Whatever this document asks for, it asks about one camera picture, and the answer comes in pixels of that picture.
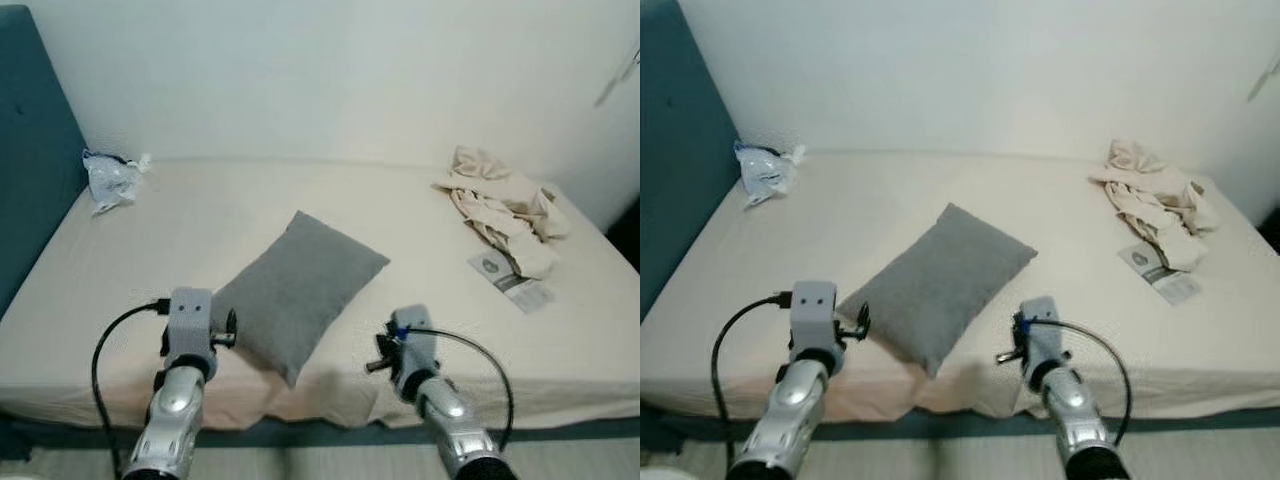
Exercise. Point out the bed mattress with cream sheet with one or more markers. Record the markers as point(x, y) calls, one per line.
point(250, 200)
point(950, 180)

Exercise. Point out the crumpled beige garment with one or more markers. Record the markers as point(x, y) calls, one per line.
point(500, 205)
point(1150, 200)

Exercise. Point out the teal upholstered headboard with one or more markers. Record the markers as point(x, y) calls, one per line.
point(685, 150)
point(35, 150)

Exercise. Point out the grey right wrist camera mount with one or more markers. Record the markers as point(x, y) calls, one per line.
point(1042, 335)
point(420, 345)

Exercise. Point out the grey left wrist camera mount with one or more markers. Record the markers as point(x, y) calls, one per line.
point(813, 310)
point(190, 315)

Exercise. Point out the white printed booklet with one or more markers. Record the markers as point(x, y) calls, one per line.
point(1175, 287)
point(522, 288)

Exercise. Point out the crumpled clear plastic bag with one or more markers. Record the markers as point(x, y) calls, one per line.
point(108, 180)
point(765, 172)

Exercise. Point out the teal bed base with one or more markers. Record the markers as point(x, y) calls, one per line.
point(950, 428)
point(300, 434)

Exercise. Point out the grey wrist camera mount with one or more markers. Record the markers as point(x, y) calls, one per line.
point(190, 315)
point(420, 345)
point(813, 310)
point(1042, 335)

